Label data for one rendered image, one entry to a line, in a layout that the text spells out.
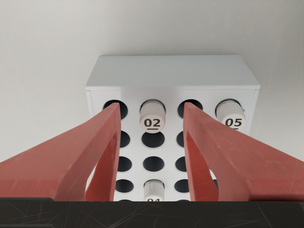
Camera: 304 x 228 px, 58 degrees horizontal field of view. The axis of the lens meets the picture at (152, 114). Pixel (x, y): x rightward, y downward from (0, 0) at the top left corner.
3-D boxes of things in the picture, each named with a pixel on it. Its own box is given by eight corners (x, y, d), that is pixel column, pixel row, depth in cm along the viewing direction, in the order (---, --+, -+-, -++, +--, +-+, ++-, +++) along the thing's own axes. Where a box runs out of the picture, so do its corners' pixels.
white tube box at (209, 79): (216, 193, 23) (225, 236, 20) (116, 193, 23) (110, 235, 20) (240, 54, 16) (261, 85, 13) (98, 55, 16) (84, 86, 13)
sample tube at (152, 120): (163, 87, 17) (165, 134, 13) (143, 88, 17) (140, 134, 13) (163, 69, 16) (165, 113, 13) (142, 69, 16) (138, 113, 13)
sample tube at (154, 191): (163, 155, 20) (164, 208, 16) (146, 155, 20) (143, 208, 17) (163, 143, 20) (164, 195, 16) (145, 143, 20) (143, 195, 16)
